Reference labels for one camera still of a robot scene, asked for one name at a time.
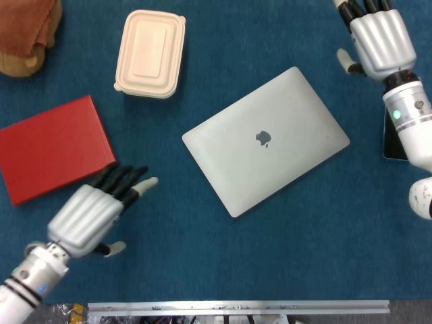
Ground rust brown cloth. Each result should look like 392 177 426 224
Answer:
0 0 58 57

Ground aluminium profile rail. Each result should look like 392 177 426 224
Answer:
87 299 390 317

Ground bundle of coloured cables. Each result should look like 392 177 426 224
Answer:
140 315 193 324

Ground clear plastic bag yellow contents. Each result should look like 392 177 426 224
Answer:
47 302 89 324

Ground silver Apple laptop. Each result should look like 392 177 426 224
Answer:
182 65 351 219

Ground tan plush toy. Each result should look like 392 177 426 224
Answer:
0 0 63 78

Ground blue felt table cover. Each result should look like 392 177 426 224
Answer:
0 0 432 304

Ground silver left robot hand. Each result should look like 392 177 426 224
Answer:
46 163 159 259

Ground cream lidded food container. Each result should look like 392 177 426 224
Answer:
113 9 187 100

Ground black smartphone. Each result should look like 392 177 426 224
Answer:
382 107 410 161

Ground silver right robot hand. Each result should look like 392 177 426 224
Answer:
332 0 418 82

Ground red flat box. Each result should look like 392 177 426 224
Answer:
0 94 119 207

